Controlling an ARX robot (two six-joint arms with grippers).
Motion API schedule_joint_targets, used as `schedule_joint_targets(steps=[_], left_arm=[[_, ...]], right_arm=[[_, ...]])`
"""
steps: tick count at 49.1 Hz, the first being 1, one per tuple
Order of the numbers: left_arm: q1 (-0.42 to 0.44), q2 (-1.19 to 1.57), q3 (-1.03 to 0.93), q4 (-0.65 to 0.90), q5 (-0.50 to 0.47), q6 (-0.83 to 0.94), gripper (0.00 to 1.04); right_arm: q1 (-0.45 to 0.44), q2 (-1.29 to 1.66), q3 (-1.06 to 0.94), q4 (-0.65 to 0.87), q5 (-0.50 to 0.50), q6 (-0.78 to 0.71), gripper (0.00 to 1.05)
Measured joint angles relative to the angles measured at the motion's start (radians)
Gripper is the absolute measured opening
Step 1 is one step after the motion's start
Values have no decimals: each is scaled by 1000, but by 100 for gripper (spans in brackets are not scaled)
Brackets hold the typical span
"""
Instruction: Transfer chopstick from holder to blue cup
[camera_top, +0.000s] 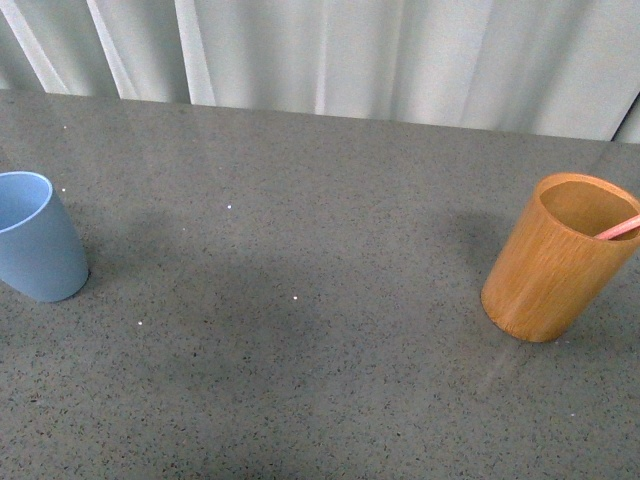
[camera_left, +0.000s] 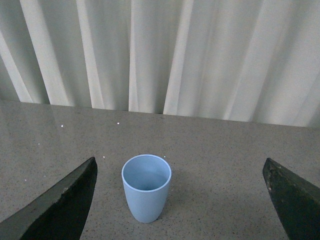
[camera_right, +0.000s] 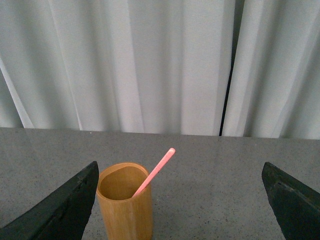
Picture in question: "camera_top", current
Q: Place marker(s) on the white pleated curtain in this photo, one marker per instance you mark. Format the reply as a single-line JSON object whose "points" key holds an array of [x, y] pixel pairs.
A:
{"points": [[560, 68]]}

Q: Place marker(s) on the pink chopstick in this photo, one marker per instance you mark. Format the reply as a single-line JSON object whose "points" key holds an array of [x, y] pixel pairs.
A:
{"points": [[620, 229]]}

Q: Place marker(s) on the wooden bamboo chopstick holder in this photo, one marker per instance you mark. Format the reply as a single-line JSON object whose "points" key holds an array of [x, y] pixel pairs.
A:
{"points": [[554, 262]]}

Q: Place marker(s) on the blue plastic cup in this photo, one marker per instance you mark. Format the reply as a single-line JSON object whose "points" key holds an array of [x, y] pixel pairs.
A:
{"points": [[42, 255]]}

